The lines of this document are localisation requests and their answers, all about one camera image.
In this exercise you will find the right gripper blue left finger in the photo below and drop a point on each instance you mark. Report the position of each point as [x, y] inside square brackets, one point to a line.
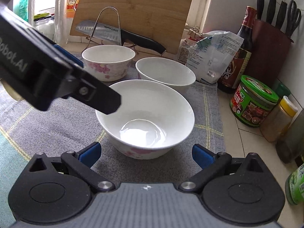
[79, 165]

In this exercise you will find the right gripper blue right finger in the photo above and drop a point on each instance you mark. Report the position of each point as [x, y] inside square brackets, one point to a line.
[212, 165]

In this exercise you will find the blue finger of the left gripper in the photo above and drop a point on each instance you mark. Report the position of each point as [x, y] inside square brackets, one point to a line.
[68, 55]

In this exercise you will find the white floral bowl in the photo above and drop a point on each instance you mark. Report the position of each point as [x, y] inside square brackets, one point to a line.
[166, 71]
[152, 119]
[107, 63]

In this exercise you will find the santoku kitchen knife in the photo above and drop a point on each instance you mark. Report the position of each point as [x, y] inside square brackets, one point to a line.
[86, 27]

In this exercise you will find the tall plastic cup stack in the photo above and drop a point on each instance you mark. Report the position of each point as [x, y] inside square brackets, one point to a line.
[61, 35]

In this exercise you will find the grey blue checked towel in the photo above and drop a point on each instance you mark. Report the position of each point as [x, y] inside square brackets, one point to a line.
[71, 125]

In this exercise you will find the glass jar yellow lid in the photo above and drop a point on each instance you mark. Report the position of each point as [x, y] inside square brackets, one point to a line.
[45, 24]

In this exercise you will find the green dish soap bottle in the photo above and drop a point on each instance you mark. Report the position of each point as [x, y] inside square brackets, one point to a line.
[20, 8]

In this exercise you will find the green lid sauce jar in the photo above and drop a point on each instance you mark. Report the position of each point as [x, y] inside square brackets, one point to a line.
[252, 101]

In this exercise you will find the yellow lid spice jar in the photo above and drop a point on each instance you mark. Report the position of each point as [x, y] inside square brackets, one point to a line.
[278, 120]

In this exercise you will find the dark soy sauce bottle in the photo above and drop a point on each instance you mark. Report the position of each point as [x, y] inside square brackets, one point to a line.
[230, 79]

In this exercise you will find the green label bottle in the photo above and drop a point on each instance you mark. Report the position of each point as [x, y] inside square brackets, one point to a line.
[294, 187]

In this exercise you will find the bamboo cutting board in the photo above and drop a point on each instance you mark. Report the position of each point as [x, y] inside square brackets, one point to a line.
[160, 20]

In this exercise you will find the white plastic food bag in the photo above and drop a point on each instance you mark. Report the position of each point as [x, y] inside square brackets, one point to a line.
[208, 54]

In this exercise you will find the dark red knife block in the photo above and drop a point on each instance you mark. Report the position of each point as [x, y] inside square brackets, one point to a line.
[271, 44]

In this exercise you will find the wire board stand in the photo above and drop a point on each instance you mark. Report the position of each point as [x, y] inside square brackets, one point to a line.
[108, 32]

